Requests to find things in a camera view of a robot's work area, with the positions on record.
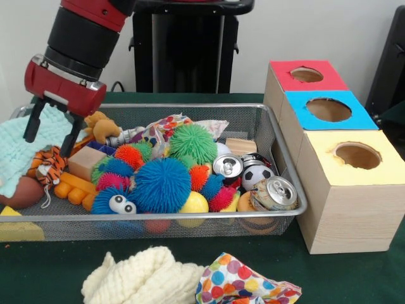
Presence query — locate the crushed silver drink can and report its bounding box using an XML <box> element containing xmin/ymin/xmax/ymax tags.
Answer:
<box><xmin>250</xmin><ymin>175</ymin><xmax>299</xmax><ymax>212</ymax></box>

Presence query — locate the cream knitted cloth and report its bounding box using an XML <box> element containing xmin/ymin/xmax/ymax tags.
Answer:
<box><xmin>81</xmin><ymin>247</ymin><xmax>206</xmax><ymax>304</ymax></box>

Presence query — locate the dark green table cloth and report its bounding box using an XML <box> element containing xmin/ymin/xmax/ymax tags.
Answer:
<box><xmin>0</xmin><ymin>92</ymin><xmax>405</xmax><ymax>304</ymax></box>
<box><xmin>378</xmin><ymin>100</ymin><xmax>405</xmax><ymax>125</ymax></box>

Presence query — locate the multicoloured spiky caterpillar toy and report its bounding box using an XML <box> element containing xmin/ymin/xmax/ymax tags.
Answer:
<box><xmin>92</xmin><ymin>142</ymin><xmax>154</xmax><ymax>192</ymax></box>
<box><xmin>180</xmin><ymin>157</ymin><xmax>236</xmax><ymax>213</ymax></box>

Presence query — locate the shallow clear mesh bin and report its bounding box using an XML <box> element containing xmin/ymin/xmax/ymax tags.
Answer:
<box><xmin>0</xmin><ymin>103</ymin><xmax>309</xmax><ymax>243</ymax></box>

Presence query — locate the wooden box with three holes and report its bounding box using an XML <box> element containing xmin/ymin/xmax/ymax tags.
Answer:
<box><xmin>263</xmin><ymin>60</ymin><xmax>405</xmax><ymax>255</ymax></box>

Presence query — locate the green spiky rubber ball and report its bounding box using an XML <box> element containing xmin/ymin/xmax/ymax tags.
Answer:
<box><xmin>169</xmin><ymin>123</ymin><xmax>219</xmax><ymax>165</ymax></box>

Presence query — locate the black panel stand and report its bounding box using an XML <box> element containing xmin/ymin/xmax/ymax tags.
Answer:
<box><xmin>366</xmin><ymin>5</ymin><xmax>405</xmax><ymax>121</ymax></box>

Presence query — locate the tan plush animal toy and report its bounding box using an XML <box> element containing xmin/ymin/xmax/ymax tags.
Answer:
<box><xmin>84</xmin><ymin>111</ymin><xmax>122</xmax><ymax>145</ymax></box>

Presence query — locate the black cable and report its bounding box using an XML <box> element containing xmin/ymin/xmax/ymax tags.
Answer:
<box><xmin>111</xmin><ymin>80</ymin><xmax>135</xmax><ymax>94</ymax></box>

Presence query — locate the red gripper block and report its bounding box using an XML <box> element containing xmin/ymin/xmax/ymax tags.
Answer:
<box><xmin>23</xmin><ymin>56</ymin><xmax>108</xmax><ymax>158</ymax></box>

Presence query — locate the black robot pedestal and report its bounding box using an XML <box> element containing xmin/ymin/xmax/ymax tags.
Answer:
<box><xmin>122</xmin><ymin>0</ymin><xmax>255</xmax><ymax>94</ymax></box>

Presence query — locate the brown toy football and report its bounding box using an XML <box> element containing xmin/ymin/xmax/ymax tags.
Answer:
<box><xmin>0</xmin><ymin>176</ymin><xmax>46</xmax><ymax>210</ymax></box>

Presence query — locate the orange striped tiger toy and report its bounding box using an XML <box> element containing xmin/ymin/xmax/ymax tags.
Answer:
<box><xmin>27</xmin><ymin>146</ymin><xmax>68</xmax><ymax>189</ymax></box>

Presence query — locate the wooden cube block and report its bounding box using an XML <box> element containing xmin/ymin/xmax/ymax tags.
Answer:
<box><xmin>68</xmin><ymin>147</ymin><xmax>107</xmax><ymax>182</ymax></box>

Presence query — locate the colourful patterned cloth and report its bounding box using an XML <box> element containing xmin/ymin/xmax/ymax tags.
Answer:
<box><xmin>195</xmin><ymin>253</ymin><xmax>303</xmax><ymax>304</ymax></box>

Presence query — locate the blue spiky rubber ball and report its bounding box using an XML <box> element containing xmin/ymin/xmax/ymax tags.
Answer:
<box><xmin>133</xmin><ymin>157</ymin><xmax>192</xmax><ymax>213</ymax></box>

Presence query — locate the mint green knitted cloth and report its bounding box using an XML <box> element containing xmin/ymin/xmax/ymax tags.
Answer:
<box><xmin>0</xmin><ymin>104</ymin><xmax>86</xmax><ymax>198</ymax></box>

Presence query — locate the blue fuzzy googly-eyed toy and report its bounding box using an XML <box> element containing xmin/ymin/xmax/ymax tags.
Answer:
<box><xmin>92</xmin><ymin>187</ymin><xmax>140</xmax><ymax>216</ymax></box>

